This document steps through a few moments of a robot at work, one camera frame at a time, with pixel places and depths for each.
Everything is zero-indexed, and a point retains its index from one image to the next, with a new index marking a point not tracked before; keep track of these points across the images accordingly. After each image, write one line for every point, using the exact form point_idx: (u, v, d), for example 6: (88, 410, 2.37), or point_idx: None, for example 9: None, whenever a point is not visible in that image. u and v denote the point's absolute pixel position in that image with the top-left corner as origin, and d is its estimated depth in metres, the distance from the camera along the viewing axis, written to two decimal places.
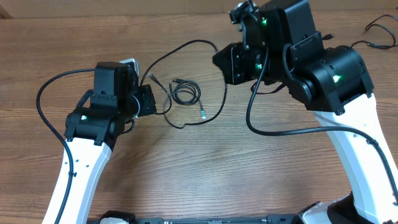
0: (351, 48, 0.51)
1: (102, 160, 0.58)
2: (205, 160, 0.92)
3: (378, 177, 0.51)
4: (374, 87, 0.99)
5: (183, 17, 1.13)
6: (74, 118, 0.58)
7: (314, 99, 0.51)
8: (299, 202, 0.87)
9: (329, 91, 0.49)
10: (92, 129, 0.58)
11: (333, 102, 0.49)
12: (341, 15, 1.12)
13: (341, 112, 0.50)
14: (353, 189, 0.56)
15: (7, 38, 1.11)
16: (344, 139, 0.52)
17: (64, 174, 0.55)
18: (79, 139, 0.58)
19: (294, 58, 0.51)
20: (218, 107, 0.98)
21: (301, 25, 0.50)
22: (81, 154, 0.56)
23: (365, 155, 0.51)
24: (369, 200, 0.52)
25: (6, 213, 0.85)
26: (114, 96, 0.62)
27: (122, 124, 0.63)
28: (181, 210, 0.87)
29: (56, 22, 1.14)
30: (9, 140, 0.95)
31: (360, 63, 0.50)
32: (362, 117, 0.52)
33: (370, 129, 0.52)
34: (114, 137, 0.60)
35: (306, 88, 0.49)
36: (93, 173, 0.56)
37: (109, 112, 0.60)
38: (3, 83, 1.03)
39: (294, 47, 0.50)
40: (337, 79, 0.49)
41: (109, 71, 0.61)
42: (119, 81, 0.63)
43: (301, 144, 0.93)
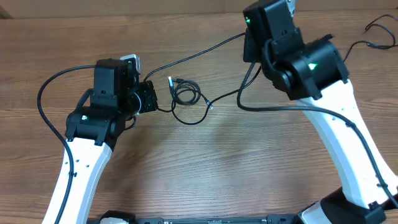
0: (327, 40, 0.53)
1: (102, 161, 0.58)
2: (206, 161, 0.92)
3: (358, 157, 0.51)
4: (374, 87, 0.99)
5: (183, 17, 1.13)
6: (74, 118, 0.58)
7: (293, 88, 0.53)
8: (300, 202, 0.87)
9: (306, 78, 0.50)
10: (92, 129, 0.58)
11: (310, 89, 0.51)
12: (342, 15, 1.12)
13: (318, 97, 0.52)
14: (341, 177, 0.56)
15: (7, 38, 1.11)
16: (323, 122, 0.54)
17: (64, 174, 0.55)
18: (79, 139, 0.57)
19: (275, 53, 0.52)
20: (218, 107, 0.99)
21: (282, 22, 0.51)
22: (81, 154, 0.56)
23: (344, 136, 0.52)
24: (353, 183, 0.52)
25: (5, 213, 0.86)
26: (113, 95, 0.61)
27: (122, 124, 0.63)
28: (181, 210, 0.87)
29: (56, 22, 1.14)
30: (9, 140, 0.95)
31: (336, 53, 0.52)
32: (339, 101, 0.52)
33: (347, 113, 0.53)
34: (114, 138, 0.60)
35: (285, 78, 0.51)
36: (93, 173, 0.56)
37: (109, 113, 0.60)
38: (4, 83, 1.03)
39: (275, 42, 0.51)
40: (313, 66, 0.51)
41: (108, 70, 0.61)
42: (119, 79, 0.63)
43: (301, 143, 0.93)
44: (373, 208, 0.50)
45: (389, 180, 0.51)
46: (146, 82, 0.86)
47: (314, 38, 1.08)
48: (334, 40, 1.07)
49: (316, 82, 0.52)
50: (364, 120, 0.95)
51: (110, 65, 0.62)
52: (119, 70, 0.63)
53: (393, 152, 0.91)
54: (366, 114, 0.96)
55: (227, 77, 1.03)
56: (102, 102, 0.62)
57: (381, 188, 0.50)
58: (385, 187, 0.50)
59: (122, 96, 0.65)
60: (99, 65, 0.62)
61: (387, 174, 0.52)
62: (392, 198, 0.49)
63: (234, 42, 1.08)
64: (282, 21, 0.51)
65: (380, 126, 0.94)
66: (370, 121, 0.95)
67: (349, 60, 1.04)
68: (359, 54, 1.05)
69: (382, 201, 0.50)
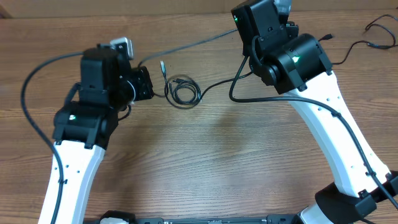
0: (310, 35, 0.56)
1: (94, 162, 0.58)
2: (206, 161, 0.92)
3: (346, 146, 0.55)
4: (374, 87, 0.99)
5: (182, 17, 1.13)
6: (62, 119, 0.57)
7: (280, 81, 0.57)
8: (299, 202, 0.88)
9: (290, 70, 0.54)
10: (81, 130, 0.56)
11: (295, 81, 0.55)
12: (342, 15, 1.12)
13: (303, 88, 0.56)
14: (333, 168, 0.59)
15: (7, 38, 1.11)
16: (311, 114, 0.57)
17: (55, 180, 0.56)
18: (67, 142, 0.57)
19: (262, 48, 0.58)
20: (218, 107, 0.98)
21: (266, 20, 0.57)
22: (70, 158, 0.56)
23: (330, 126, 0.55)
24: (343, 172, 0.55)
25: (6, 213, 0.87)
26: (102, 89, 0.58)
27: (114, 122, 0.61)
28: (181, 210, 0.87)
29: (56, 21, 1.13)
30: (9, 140, 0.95)
31: (318, 46, 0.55)
32: (324, 91, 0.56)
33: (334, 104, 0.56)
34: (105, 137, 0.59)
35: (272, 72, 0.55)
36: (84, 177, 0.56)
37: (98, 111, 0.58)
38: (4, 83, 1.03)
39: (261, 38, 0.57)
40: (296, 60, 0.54)
41: (95, 62, 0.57)
42: (107, 71, 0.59)
43: (301, 143, 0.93)
44: (363, 196, 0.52)
45: (378, 168, 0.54)
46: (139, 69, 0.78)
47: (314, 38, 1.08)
48: (334, 40, 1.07)
49: (300, 74, 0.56)
50: (364, 120, 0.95)
51: (97, 56, 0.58)
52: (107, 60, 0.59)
53: (393, 152, 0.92)
54: (366, 114, 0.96)
55: (226, 77, 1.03)
56: (91, 96, 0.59)
57: (370, 176, 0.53)
58: (374, 175, 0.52)
59: (112, 89, 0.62)
60: (86, 56, 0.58)
61: (375, 162, 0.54)
62: (380, 185, 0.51)
63: (234, 42, 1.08)
64: (268, 18, 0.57)
65: (380, 126, 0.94)
66: (370, 121, 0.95)
67: (349, 60, 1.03)
68: (359, 54, 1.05)
69: (372, 189, 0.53)
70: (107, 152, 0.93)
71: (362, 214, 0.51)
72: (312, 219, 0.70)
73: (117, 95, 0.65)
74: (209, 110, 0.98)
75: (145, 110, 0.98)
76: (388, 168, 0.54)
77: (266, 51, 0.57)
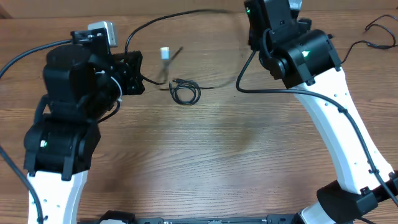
0: (321, 30, 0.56)
1: (75, 193, 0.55)
2: (206, 161, 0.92)
3: (351, 143, 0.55)
4: (374, 87, 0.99)
5: (183, 17, 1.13)
6: (32, 146, 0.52)
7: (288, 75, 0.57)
8: (300, 202, 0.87)
9: (300, 65, 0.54)
10: (56, 158, 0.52)
11: (304, 74, 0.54)
12: (341, 15, 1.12)
13: (311, 83, 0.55)
14: (336, 163, 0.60)
15: (7, 38, 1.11)
16: (317, 109, 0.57)
17: (35, 214, 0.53)
18: (41, 175, 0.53)
19: (273, 42, 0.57)
20: (218, 107, 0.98)
21: (278, 12, 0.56)
22: (48, 193, 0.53)
23: (337, 122, 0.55)
24: (346, 168, 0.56)
25: (6, 213, 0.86)
26: (75, 104, 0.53)
27: (93, 135, 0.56)
28: (181, 210, 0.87)
29: (56, 22, 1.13)
30: (8, 140, 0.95)
31: (328, 42, 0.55)
32: (332, 87, 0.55)
33: (340, 100, 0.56)
34: (83, 160, 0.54)
35: (281, 65, 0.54)
36: (66, 210, 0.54)
37: (73, 130, 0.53)
38: (4, 83, 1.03)
39: (272, 32, 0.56)
40: (306, 54, 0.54)
41: (60, 77, 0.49)
42: (77, 83, 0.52)
43: (301, 144, 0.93)
44: (364, 193, 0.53)
45: (381, 166, 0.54)
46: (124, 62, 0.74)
47: None
48: (334, 40, 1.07)
49: (309, 68, 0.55)
50: (364, 120, 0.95)
51: (63, 65, 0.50)
52: (74, 70, 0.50)
53: (394, 152, 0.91)
54: (366, 114, 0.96)
55: (226, 77, 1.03)
56: (63, 111, 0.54)
57: (373, 173, 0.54)
58: (377, 173, 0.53)
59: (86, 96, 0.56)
60: (50, 65, 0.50)
61: (379, 160, 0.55)
62: (382, 183, 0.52)
63: (234, 42, 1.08)
64: (280, 12, 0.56)
65: (380, 126, 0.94)
66: (370, 121, 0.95)
67: (349, 60, 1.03)
68: (359, 54, 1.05)
69: (373, 186, 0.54)
70: (107, 152, 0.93)
71: (363, 211, 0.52)
72: (312, 219, 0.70)
73: (96, 99, 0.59)
74: (209, 111, 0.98)
75: (145, 111, 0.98)
76: (391, 168, 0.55)
77: (277, 45, 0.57)
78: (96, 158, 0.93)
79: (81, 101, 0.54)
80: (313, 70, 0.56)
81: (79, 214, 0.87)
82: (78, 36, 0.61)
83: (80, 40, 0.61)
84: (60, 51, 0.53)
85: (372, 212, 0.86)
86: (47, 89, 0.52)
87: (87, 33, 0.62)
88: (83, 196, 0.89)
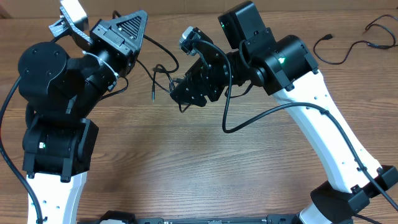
0: (295, 37, 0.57)
1: (75, 192, 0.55)
2: (206, 161, 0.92)
3: (336, 145, 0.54)
4: (374, 87, 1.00)
5: (183, 18, 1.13)
6: (31, 148, 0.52)
7: (268, 82, 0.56)
8: (299, 202, 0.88)
9: (277, 71, 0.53)
10: (56, 160, 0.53)
11: (282, 81, 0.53)
12: (342, 15, 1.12)
13: (291, 88, 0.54)
14: (325, 167, 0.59)
15: (5, 38, 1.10)
16: (300, 114, 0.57)
17: (34, 214, 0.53)
18: (40, 175, 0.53)
19: (249, 51, 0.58)
20: (218, 107, 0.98)
21: (251, 23, 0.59)
22: (47, 195, 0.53)
23: (319, 124, 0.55)
24: (334, 169, 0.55)
25: (6, 213, 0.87)
26: (64, 111, 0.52)
27: (93, 134, 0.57)
28: (181, 210, 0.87)
29: (56, 21, 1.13)
30: (9, 140, 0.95)
31: (303, 46, 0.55)
32: (311, 91, 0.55)
33: (321, 102, 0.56)
34: (83, 162, 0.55)
35: (259, 74, 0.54)
36: (66, 211, 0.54)
37: (68, 135, 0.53)
38: (3, 83, 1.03)
39: (248, 42, 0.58)
40: (282, 60, 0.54)
41: (38, 92, 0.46)
42: (57, 93, 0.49)
43: (301, 144, 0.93)
44: (356, 191, 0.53)
45: (369, 163, 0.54)
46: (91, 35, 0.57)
47: (314, 38, 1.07)
48: (334, 40, 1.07)
49: (287, 74, 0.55)
50: (364, 120, 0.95)
51: (38, 78, 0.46)
52: (53, 83, 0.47)
53: (393, 152, 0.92)
54: (366, 114, 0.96)
55: None
56: (53, 114, 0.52)
57: (362, 172, 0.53)
58: (365, 170, 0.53)
59: (73, 100, 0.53)
60: (24, 79, 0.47)
61: (366, 157, 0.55)
62: (372, 180, 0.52)
63: None
64: (253, 23, 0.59)
65: (380, 126, 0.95)
66: (370, 121, 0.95)
67: (349, 60, 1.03)
68: (360, 53, 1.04)
69: (363, 184, 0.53)
70: (107, 153, 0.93)
71: (356, 210, 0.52)
72: (310, 219, 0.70)
73: (86, 95, 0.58)
74: (208, 111, 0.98)
75: (145, 111, 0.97)
76: (379, 163, 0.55)
77: (252, 55, 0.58)
78: (95, 158, 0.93)
79: (69, 106, 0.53)
80: (291, 74, 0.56)
81: (79, 214, 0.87)
82: (53, 28, 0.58)
83: (58, 33, 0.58)
84: (32, 58, 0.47)
85: (372, 211, 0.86)
86: (28, 100, 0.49)
87: (61, 22, 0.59)
88: (83, 196, 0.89)
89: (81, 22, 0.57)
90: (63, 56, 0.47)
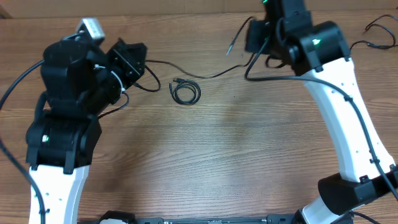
0: (333, 22, 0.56)
1: (78, 185, 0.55)
2: (206, 161, 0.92)
3: (353, 130, 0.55)
4: (374, 87, 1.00)
5: (183, 17, 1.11)
6: (34, 141, 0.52)
7: (298, 61, 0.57)
8: (300, 203, 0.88)
9: (310, 51, 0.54)
10: (58, 153, 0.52)
11: (312, 61, 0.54)
12: (342, 15, 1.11)
13: (320, 70, 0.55)
14: (338, 157, 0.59)
15: (5, 38, 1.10)
16: (323, 96, 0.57)
17: (36, 207, 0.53)
18: (43, 167, 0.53)
19: (286, 30, 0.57)
20: (218, 107, 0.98)
21: (293, 2, 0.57)
22: (50, 186, 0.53)
23: (341, 109, 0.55)
24: (347, 157, 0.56)
25: (6, 213, 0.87)
26: (74, 101, 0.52)
27: (94, 133, 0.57)
28: (181, 210, 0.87)
29: (55, 22, 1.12)
30: (9, 140, 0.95)
31: (339, 33, 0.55)
32: (339, 76, 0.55)
33: (347, 89, 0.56)
34: (86, 155, 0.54)
35: (291, 51, 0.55)
36: (68, 203, 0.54)
37: (73, 127, 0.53)
38: (3, 83, 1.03)
39: (286, 21, 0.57)
40: (317, 42, 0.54)
41: (58, 76, 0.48)
42: (74, 82, 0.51)
43: (301, 143, 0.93)
44: (364, 181, 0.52)
45: (383, 157, 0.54)
46: (111, 50, 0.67)
47: None
48: None
49: (319, 56, 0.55)
50: None
51: (59, 62, 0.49)
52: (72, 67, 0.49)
53: (393, 152, 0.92)
54: None
55: (227, 78, 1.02)
56: (64, 107, 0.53)
57: (374, 163, 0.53)
58: (377, 163, 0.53)
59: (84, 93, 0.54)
60: (46, 64, 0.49)
61: (381, 152, 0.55)
62: (383, 173, 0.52)
63: (234, 42, 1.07)
64: (295, 3, 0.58)
65: (380, 126, 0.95)
66: None
67: None
68: (360, 54, 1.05)
69: (373, 176, 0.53)
70: (107, 153, 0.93)
71: (360, 198, 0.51)
72: (312, 216, 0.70)
73: (97, 94, 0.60)
74: (208, 111, 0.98)
75: (145, 111, 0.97)
76: (393, 160, 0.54)
77: (290, 33, 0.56)
78: (95, 157, 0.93)
79: (80, 98, 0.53)
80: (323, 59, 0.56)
81: (79, 214, 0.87)
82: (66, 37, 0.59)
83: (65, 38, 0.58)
84: (55, 48, 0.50)
85: (372, 211, 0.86)
86: (45, 86, 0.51)
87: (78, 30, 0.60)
88: (83, 196, 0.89)
89: (99, 39, 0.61)
90: (85, 47, 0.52)
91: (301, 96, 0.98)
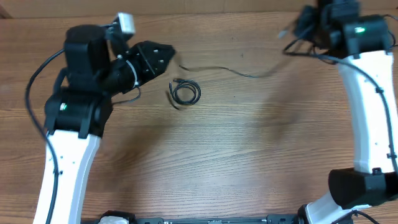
0: (380, 15, 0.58)
1: (90, 152, 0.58)
2: (206, 161, 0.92)
3: (379, 121, 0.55)
4: None
5: (183, 17, 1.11)
6: (53, 109, 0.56)
7: (338, 47, 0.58)
8: (300, 202, 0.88)
9: (351, 38, 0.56)
10: (74, 120, 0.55)
11: (351, 48, 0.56)
12: None
13: (357, 57, 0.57)
14: (357, 148, 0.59)
15: (6, 38, 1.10)
16: (353, 83, 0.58)
17: (50, 172, 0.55)
18: (60, 132, 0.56)
19: (333, 16, 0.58)
20: (218, 107, 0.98)
21: None
22: (64, 150, 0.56)
23: (370, 98, 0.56)
24: (365, 147, 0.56)
25: (6, 212, 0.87)
26: (92, 76, 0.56)
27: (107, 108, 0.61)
28: (181, 210, 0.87)
29: (56, 22, 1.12)
30: (9, 140, 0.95)
31: (384, 27, 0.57)
32: (374, 68, 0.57)
33: (380, 81, 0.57)
34: (99, 126, 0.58)
35: (334, 37, 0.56)
36: (80, 168, 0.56)
37: (89, 98, 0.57)
38: (3, 83, 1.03)
39: (334, 7, 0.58)
40: (360, 31, 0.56)
41: (78, 50, 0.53)
42: (94, 58, 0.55)
43: (301, 144, 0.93)
44: (375, 173, 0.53)
45: None
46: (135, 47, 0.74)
47: None
48: None
49: (361, 45, 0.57)
50: None
51: (80, 39, 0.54)
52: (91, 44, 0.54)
53: None
54: None
55: (227, 77, 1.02)
56: (81, 82, 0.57)
57: (390, 158, 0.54)
58: (394, 158, 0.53)
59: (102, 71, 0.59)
60: (69, 40, 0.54)
61: None
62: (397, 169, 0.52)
63: (234, 42, 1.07)
64: None
65: None
66: None
67: None
68: None
69: (387, 171, 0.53)
70: (107, 152, 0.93)
71: (368, 188, 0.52)
72: (313, 213, 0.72)
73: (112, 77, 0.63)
74: (208, 110, 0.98)
75: (145, 111, 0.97)
76: None
77: (336, 19, 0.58)
78: (95, 157, 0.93)
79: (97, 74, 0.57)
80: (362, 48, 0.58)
81: None
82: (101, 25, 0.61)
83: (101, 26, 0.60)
84: (78, 29, 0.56)
85: (372, 211, 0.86)
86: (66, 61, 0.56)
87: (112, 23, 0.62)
88: None
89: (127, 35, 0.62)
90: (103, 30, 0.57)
91: (301, 96, 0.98)
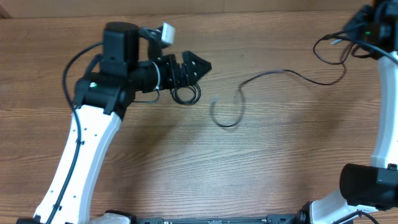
0: None
1: (111, 130, 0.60)
2: (206, 161, 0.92)
3: None
4: (374, 87, 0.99)
5: (183, 17, 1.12)
6: (84, 86, 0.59)
7: (384, 43, 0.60)
8: (300, 203, 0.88)
9: None
10: (101, 98, 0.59)
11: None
12: (342, 15, 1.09)
13: None
14: (377, 143, 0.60)
15: (6, 38, 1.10)
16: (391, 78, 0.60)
17: (73, 140, 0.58)
18: (87, 106, 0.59)
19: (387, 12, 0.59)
20: (218, 107, 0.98)
21: None
22: (89, 122, 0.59)
23: None
24: (387, 139, 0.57)
25: (6, 213, 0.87)
26: (123, 62, 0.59)
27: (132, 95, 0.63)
28: (181, 210, 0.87)
29: (56, 22, 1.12)
30: (9, 140, 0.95)
31: None
32: None
33: None
34: (123, 108, 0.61)
35: (384, 30, 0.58)
36: (101, 140, 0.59)
37: (117, 81, 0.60)
38: (3, 83, 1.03)
39: (391, 4, 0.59)
40: None
41: (116, 37, 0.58)
42: (129, 46, 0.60)
43: (301, 144, 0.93)
44: (390, 168, 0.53)
45: None
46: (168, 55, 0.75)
47: (314, 38, 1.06)
48: None
49: None
50: (363, 120, 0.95)
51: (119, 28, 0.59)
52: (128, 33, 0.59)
53: None
54: (366, 114, 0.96)
55: (226, 77, 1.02)
56: (112, 67, 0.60)
57: None
58: None
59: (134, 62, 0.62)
60: (108, 27, 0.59)
61: None
62: None
63: (234, 42, 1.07)
64: None
65: None
66: (370, 121, 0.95)
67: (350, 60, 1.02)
68: None
69: None
70: (107, 152, 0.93)
71: (379, 181, 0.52)
72: (316, 210, 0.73)
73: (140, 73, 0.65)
74: (208, 111, 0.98)
75: (145, 110, 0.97)
76: None
77: (389, 15, 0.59)
78: None
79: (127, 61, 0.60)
80: None
81: None
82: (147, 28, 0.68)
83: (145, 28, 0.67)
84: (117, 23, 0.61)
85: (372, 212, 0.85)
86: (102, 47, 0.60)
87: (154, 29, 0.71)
88: None
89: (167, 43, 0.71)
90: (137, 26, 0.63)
91: (301, 96, 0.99)
